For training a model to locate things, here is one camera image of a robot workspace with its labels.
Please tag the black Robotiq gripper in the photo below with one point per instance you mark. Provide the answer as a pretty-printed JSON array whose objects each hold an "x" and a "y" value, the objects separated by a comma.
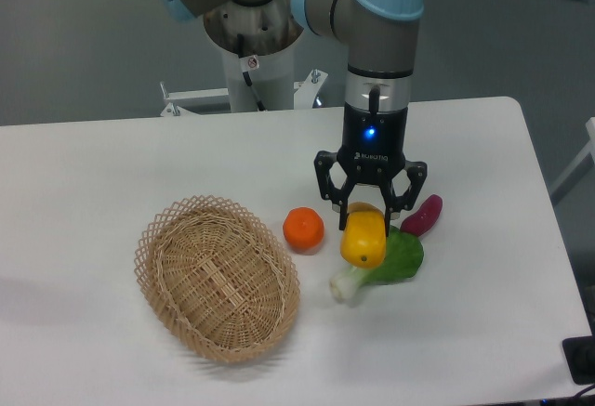
[{"x": 373, "y": 146}]

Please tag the yellow toy mango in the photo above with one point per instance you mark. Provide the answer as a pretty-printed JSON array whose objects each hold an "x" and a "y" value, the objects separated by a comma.
[{"x": 364, "y": 240}]

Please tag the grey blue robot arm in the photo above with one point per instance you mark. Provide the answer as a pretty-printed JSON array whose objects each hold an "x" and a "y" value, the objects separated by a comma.
[{"x": 381, "y": 38}]

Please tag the oval wicker basket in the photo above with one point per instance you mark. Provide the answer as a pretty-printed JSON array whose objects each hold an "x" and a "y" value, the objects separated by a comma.
[{"x": 218, "y": 279}]

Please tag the purple toy sweet potato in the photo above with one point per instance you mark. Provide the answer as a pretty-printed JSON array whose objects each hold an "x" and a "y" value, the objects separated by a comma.
[{"x": 424, "y": 219}]

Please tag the orange toy tangerine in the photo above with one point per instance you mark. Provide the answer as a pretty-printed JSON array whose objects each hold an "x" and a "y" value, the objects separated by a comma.
[{"x": 303, "y": 229}]

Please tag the green toy bok choy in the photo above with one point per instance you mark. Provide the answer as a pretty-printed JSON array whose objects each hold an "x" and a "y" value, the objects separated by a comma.
[{"x": 404, "y": 257}]

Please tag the white furniture at right edge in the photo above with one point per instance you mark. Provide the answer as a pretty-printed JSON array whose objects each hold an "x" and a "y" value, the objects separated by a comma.
[{"x": 577, "y": 169}]

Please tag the black device at table edge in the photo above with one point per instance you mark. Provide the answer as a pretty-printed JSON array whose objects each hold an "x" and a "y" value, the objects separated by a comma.
[{"x": 579, "y": 354}]

